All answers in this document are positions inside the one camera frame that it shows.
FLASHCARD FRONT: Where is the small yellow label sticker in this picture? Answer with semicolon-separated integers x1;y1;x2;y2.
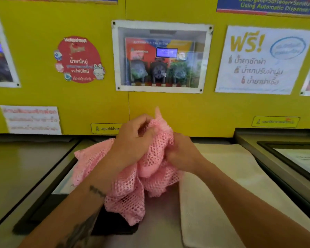
91;123;123;135
252;116;301;128

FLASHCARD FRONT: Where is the washing machine top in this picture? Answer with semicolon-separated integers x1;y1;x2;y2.
234;128;310;222
0;134;80;231
0;138;310;248

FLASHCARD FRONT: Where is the person's left forearm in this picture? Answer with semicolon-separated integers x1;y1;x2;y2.
18;155;124;248

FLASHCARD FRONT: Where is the white notice with red text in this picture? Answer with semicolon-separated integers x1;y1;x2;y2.
0;105;62;135

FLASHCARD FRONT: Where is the person's right hand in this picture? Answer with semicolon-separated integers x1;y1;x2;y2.
164;132;206;176

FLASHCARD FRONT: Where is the person's right forearm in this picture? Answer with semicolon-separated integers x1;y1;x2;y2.
194;159;310;248

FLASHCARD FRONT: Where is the round red sticker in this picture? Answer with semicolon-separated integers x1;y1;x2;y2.
54;36;105;84

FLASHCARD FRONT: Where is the white paper poster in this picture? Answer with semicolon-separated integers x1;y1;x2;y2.
215;25;310;95

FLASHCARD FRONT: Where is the white framed dispenser window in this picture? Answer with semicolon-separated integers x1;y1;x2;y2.
111;20;214;94

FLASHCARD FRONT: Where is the white folded towel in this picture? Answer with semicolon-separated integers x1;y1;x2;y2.
179;143;310;248

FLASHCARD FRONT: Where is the pink mesh laundry bag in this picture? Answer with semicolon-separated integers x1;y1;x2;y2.
72;107;183;227

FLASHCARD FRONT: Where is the person's left hand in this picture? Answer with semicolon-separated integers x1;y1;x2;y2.
106;114;157;172

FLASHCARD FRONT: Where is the blue banner sign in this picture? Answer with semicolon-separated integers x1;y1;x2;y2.
216;0;310;18

